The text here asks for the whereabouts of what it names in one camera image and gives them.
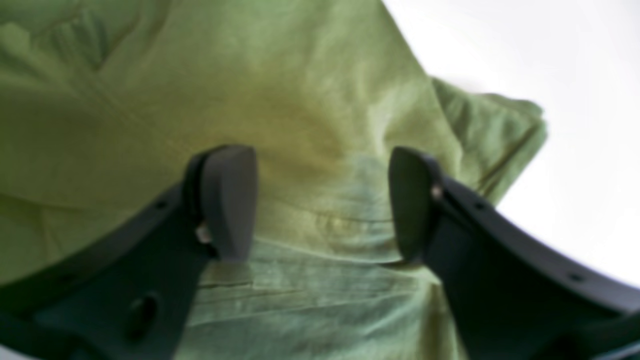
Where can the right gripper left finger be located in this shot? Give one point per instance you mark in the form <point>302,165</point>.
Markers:
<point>128,296</point>

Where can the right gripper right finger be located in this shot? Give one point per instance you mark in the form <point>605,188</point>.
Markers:
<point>512,297</point>

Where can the olive green T-shirt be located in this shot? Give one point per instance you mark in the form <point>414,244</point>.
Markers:
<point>103,102</point>

